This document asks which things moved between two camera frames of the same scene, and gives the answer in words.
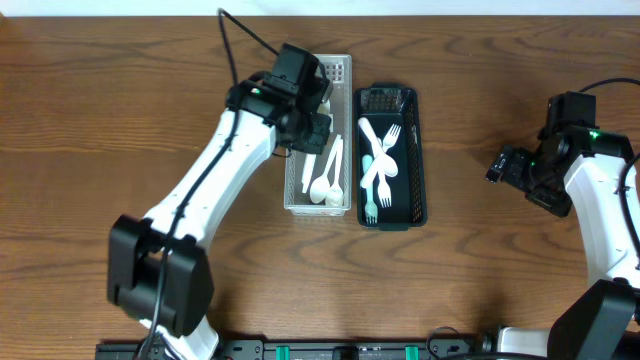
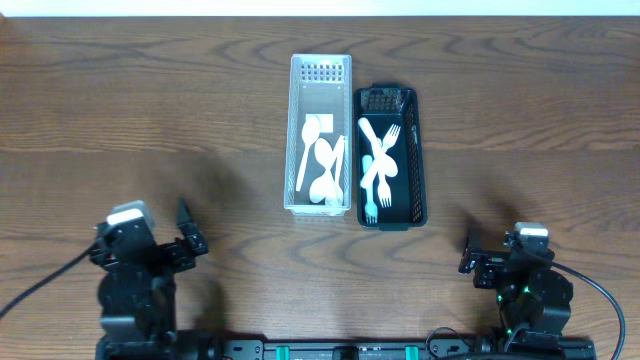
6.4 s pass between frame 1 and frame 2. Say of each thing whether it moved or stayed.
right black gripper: moved
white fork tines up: stayed
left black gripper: moved
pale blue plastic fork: stayed
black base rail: stayed
